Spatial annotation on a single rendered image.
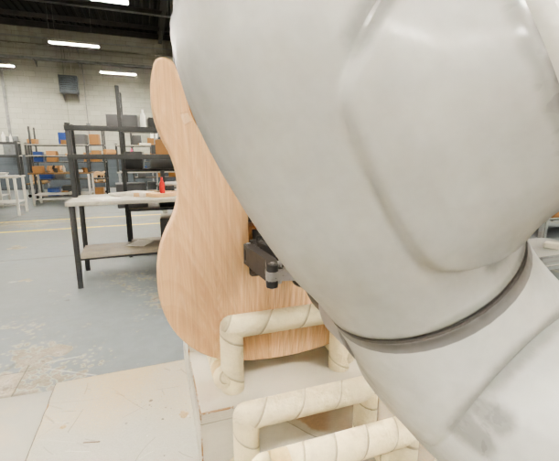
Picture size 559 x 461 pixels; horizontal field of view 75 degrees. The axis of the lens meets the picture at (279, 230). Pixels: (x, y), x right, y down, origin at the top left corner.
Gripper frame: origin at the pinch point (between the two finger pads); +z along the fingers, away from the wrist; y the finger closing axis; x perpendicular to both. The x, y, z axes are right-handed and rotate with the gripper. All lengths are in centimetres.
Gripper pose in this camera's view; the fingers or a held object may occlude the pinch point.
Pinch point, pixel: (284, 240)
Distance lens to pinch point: 51.3
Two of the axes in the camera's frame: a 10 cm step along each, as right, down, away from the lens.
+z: -3.2, -2.0, 9.3
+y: 9.5, -0.6, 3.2
